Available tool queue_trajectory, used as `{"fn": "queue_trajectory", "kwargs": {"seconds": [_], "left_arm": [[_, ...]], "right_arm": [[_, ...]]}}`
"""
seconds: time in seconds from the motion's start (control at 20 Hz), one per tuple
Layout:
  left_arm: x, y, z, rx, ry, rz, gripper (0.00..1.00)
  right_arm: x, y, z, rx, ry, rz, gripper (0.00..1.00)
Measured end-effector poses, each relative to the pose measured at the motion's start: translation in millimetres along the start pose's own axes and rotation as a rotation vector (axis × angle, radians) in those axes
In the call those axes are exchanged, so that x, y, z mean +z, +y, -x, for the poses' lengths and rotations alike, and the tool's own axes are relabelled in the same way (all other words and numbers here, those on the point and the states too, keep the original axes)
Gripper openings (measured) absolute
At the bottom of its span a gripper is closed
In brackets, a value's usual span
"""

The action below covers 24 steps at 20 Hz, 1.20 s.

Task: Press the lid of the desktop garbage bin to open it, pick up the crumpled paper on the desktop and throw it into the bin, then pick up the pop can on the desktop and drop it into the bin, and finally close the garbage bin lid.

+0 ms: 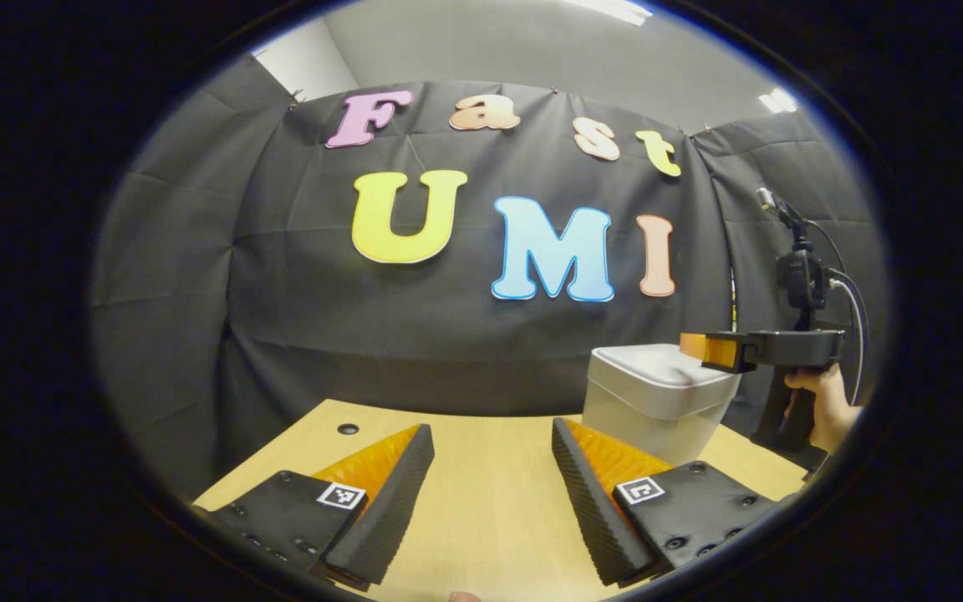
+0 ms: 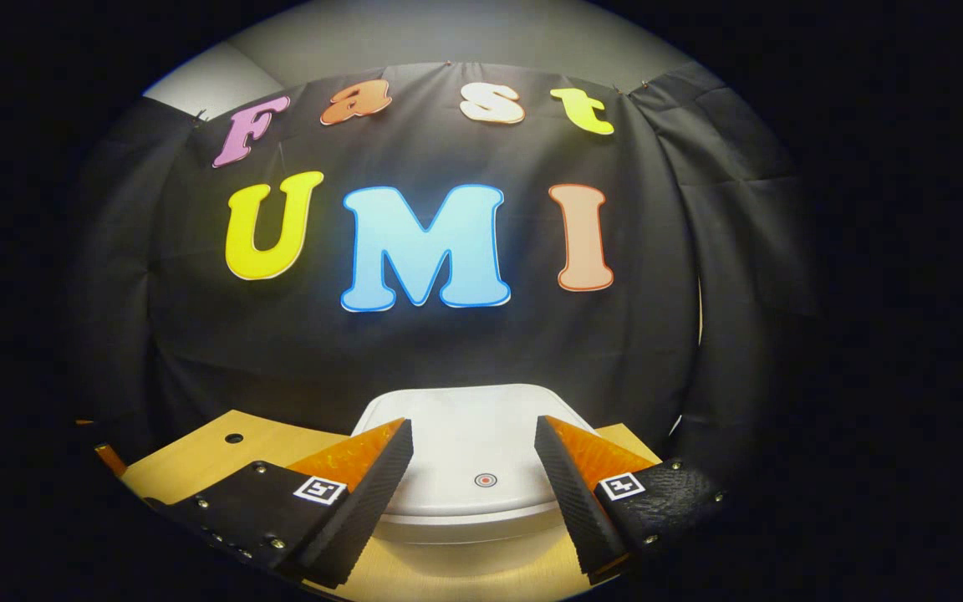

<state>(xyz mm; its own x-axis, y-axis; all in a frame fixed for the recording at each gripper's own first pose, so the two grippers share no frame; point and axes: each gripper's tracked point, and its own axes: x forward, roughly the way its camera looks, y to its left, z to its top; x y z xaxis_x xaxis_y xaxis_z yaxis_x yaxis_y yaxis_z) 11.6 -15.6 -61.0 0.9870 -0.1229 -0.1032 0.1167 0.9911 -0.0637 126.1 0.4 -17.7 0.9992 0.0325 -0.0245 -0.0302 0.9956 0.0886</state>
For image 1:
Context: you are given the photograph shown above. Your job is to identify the grey desktop garbage bin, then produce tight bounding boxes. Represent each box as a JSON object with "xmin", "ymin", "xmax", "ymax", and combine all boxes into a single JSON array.
[{"xmin": 582, "ymin": 344, "xmax": 741, "ymax": 467}]

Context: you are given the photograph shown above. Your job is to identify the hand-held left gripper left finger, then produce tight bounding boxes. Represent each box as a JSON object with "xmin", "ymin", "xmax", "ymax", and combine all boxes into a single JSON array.
[{"xmin": 189, "ymin": 424, "xmax": 435, "ymax": 590}]

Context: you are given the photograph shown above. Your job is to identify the wooden desktop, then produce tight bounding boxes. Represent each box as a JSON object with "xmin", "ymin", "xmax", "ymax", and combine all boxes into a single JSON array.
[{"xmin": 193, "ymin": 399, "xmax": 808, "ymax": 602}]

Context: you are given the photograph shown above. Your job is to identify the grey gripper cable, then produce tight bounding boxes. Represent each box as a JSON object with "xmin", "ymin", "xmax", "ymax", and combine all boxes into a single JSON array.
[{"xmin": 828, "ymin": 278, "xmax": 869, "ymax": 406}]

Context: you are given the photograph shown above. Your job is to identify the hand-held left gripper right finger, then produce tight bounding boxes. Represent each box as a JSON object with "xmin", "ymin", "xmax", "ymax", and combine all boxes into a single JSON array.
[{"xmin": 551, "ymin": 417, "xmax": 775, "ymax": 586}]

